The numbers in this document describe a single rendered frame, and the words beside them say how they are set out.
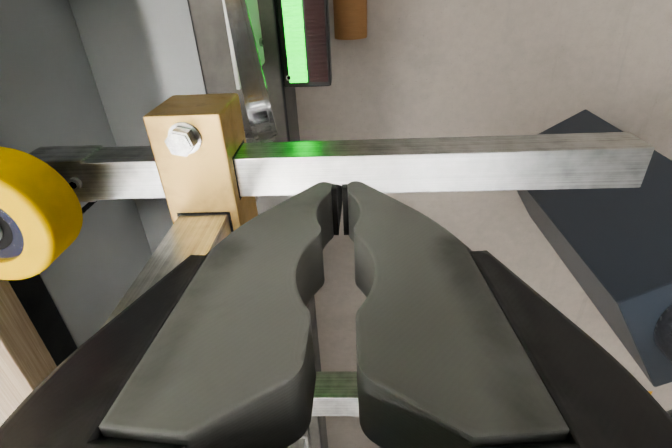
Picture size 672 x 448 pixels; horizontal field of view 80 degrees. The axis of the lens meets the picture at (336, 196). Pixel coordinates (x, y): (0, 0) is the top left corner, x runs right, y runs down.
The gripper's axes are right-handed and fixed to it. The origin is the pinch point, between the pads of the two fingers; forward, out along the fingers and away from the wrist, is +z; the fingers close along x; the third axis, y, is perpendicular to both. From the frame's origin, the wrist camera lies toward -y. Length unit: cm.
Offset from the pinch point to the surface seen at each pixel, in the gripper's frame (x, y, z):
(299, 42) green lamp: -4.4, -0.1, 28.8
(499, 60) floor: 39, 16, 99
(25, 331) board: -25.5, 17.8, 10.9
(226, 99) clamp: -8.2, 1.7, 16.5
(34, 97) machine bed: -30.3, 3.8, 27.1
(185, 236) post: -10.6, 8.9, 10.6
